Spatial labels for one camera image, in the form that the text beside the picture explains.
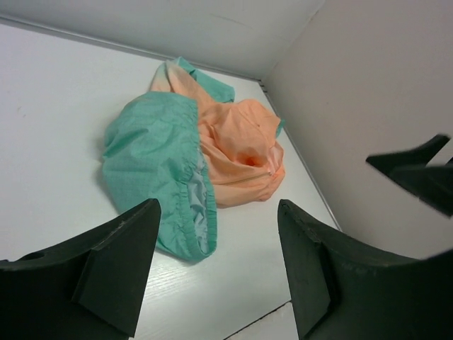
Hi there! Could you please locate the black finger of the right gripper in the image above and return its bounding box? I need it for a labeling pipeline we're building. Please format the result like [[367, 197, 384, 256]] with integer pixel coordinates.
[[366, 134, 450, 184]]

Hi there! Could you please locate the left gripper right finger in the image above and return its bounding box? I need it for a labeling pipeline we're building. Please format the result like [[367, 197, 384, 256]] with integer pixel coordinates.
[[277, 200, 452, 339]]

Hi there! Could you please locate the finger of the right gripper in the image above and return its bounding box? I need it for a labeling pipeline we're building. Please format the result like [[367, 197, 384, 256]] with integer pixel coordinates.
[[391, 163, 452, 216]]

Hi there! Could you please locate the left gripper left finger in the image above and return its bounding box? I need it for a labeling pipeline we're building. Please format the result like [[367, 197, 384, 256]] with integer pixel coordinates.
[[1, 199, 161, 339]]

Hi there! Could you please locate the orange and teal jacket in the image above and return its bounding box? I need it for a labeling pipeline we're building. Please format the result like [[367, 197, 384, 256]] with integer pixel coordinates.
[[101, 58, 285, 262]]

